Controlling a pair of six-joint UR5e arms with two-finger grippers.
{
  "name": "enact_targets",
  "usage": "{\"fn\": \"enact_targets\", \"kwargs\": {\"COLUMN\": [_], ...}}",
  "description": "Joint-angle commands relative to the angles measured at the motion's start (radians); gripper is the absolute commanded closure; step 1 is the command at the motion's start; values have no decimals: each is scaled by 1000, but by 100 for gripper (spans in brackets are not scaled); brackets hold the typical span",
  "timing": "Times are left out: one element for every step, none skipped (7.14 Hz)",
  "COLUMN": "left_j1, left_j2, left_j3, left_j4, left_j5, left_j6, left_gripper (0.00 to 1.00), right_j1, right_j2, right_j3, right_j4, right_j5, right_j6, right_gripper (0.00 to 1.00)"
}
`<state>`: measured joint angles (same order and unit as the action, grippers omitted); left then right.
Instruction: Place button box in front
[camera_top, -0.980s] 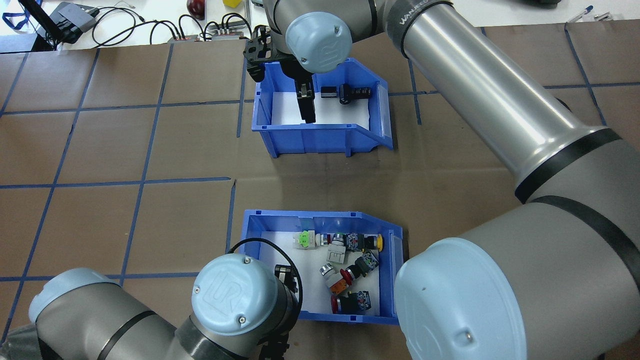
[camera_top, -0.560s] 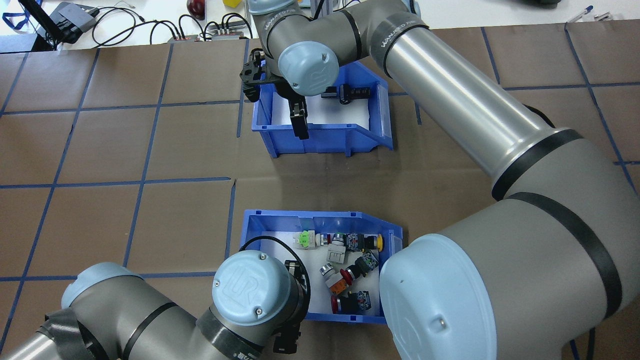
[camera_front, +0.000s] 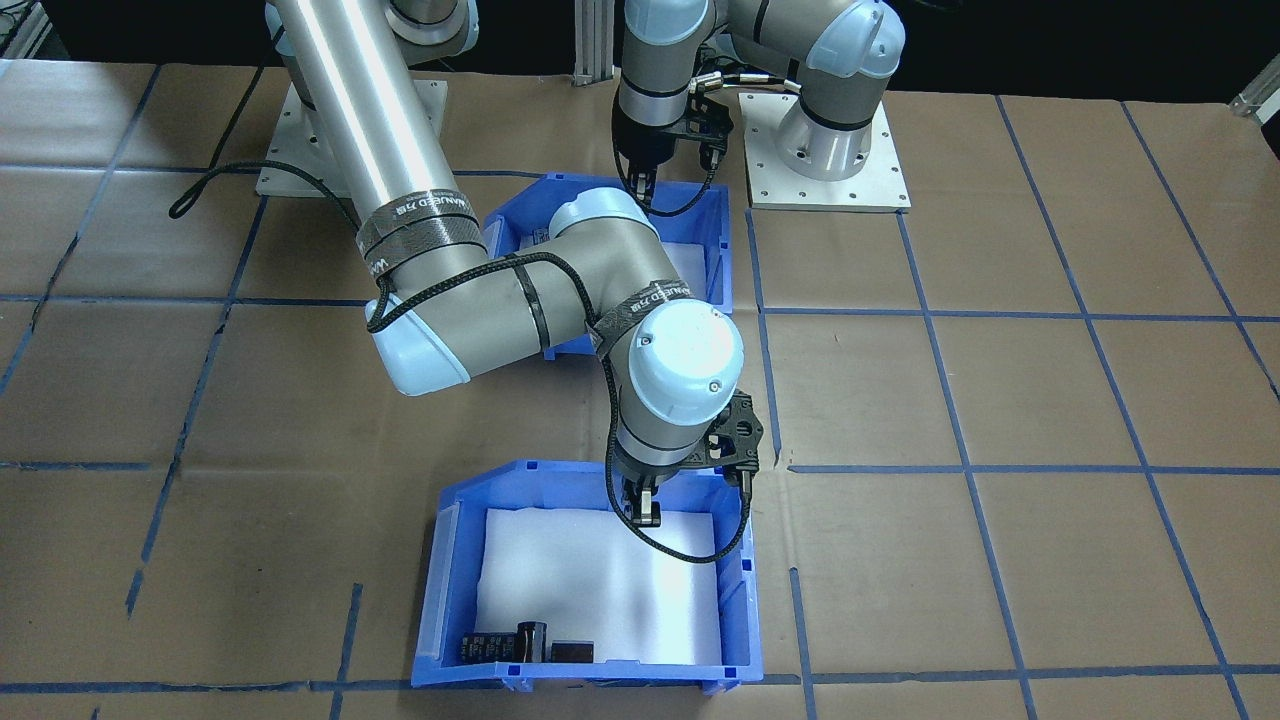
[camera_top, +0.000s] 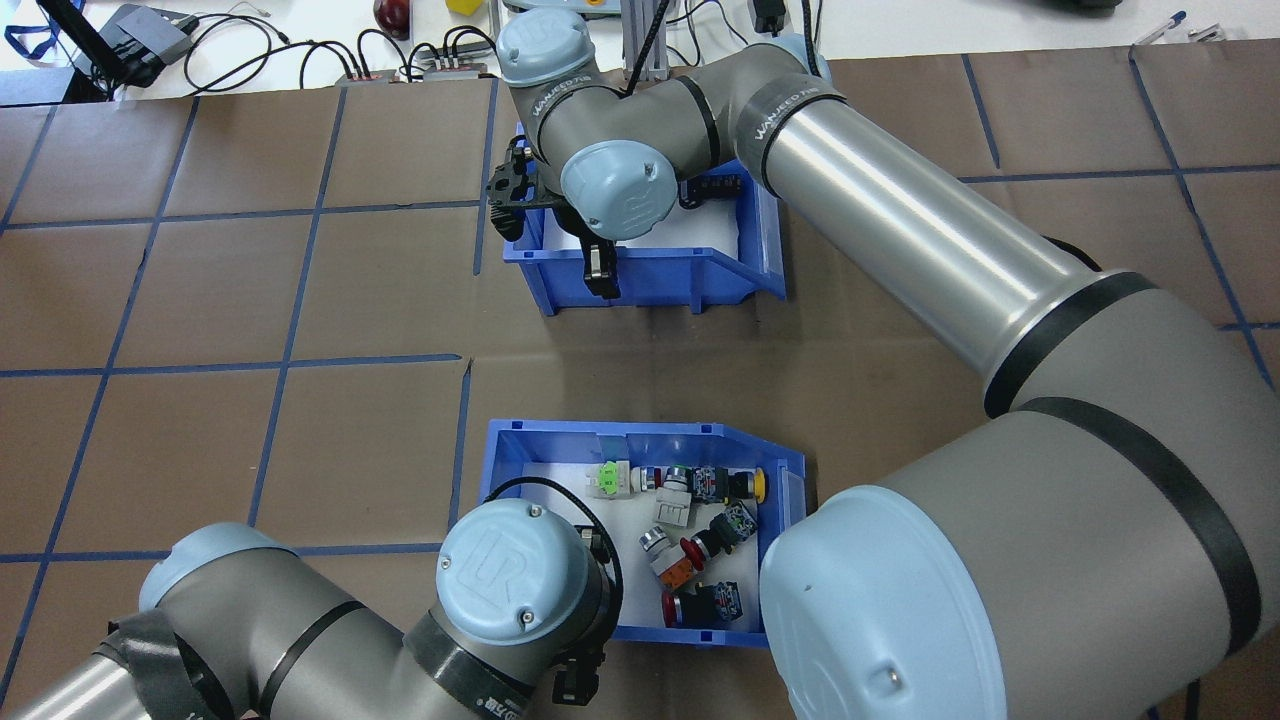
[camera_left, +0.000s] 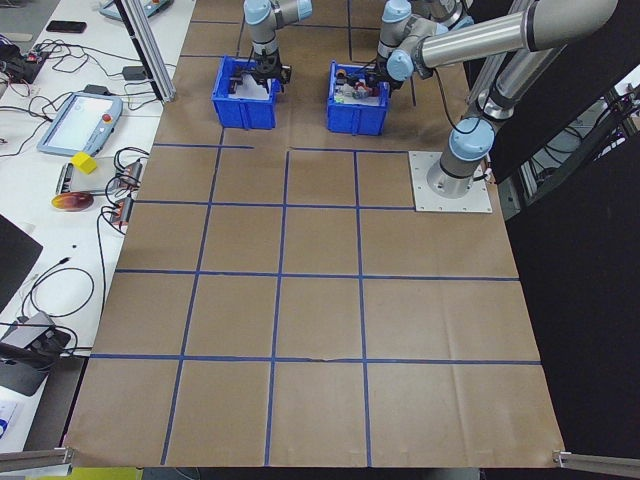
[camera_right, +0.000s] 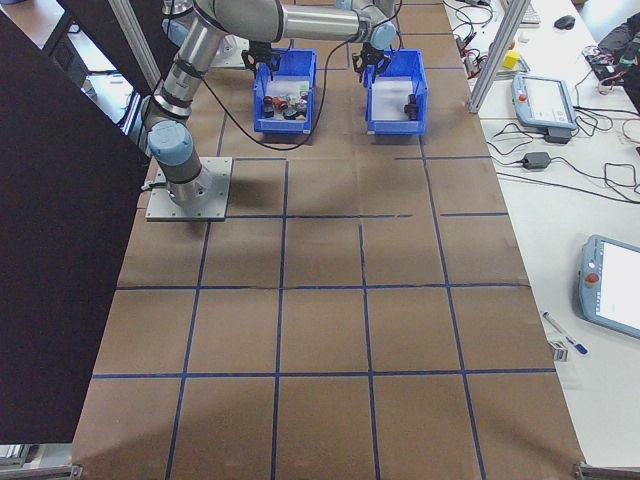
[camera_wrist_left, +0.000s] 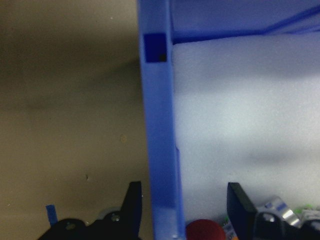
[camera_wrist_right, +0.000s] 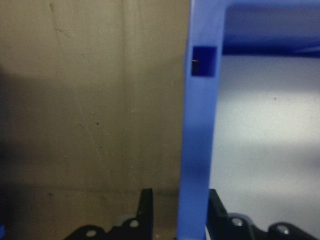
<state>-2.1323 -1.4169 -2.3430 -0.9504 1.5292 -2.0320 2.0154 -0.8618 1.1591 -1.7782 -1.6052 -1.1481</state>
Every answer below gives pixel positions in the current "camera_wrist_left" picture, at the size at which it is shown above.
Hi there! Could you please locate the red button switch grey block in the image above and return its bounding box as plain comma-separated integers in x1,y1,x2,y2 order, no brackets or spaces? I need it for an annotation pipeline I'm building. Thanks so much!
186,219,227,240

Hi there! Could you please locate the blue plastic storage bin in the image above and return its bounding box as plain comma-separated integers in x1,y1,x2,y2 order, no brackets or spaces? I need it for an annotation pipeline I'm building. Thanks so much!
136,0,320,240

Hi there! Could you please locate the green white button switch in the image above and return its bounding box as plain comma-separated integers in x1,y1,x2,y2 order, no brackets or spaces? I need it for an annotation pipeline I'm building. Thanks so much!
294,203,320,229

